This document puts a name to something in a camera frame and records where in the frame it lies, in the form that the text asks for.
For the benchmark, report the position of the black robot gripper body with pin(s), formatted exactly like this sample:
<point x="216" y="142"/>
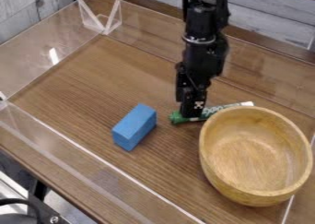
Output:
<point x="203" y="60"/>

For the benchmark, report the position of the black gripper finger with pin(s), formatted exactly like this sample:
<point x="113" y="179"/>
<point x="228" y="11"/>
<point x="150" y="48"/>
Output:
<point x="192" y="100"/>
<point x="183" y="85"/>

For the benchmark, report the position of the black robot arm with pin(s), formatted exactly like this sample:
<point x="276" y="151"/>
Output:
<point x="205" y="18"/>

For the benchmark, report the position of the brown wooden bowl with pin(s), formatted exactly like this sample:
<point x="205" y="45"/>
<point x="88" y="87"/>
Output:
<point x="255" y="155"/>

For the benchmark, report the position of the blue rectangular block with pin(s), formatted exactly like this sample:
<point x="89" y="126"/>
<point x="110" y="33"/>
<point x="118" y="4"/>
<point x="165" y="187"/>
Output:
<point x="133" y="126"/>

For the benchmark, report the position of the clear acrylic corner bracket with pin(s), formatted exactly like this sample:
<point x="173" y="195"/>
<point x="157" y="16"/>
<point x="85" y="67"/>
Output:
<point x="100" y="23"/>

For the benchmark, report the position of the black metal table frame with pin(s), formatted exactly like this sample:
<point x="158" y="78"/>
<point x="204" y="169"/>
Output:
<point x="22" y="194"/>

